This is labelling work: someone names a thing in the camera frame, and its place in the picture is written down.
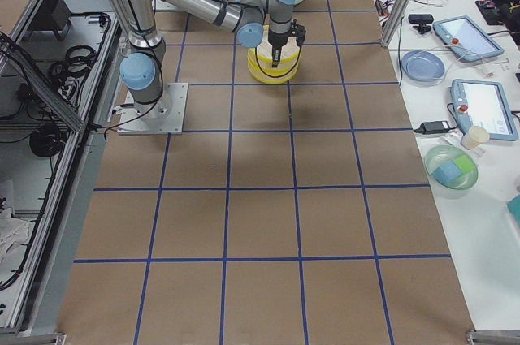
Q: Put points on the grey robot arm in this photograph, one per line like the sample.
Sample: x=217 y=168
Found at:
x=151 y=23

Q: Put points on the upper teach pendant tablet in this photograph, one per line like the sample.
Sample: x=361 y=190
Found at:
x=466 y=39

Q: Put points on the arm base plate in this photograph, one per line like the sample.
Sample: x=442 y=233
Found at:
x=166 y=117

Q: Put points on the black power adapter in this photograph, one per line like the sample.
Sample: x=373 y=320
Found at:
x=434 y=127

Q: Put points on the green glass bowl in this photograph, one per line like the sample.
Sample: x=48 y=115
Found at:
x=461 y=186

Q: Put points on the lower teach pendant tablet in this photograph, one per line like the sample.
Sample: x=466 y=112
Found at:
x=483 y=104

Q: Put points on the blue plate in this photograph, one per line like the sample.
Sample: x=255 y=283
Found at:
x=423 y=67

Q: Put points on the teach pendant tablet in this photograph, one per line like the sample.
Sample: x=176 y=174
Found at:
x=483 y=104
x=466 y=39

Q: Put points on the blue sponge block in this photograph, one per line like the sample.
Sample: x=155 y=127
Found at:
x=446 y=173

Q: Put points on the paper cup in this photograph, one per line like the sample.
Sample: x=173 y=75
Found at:
x=474 y=137

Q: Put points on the white crumpled cloth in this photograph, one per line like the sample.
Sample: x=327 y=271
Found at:
x=14 y=231

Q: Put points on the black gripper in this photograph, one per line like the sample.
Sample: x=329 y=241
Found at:
x=278 y=37

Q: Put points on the black webcam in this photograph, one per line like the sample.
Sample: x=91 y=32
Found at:
x=421 y=22

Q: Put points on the green sponge block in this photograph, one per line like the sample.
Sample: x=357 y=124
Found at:
x=465 y=164

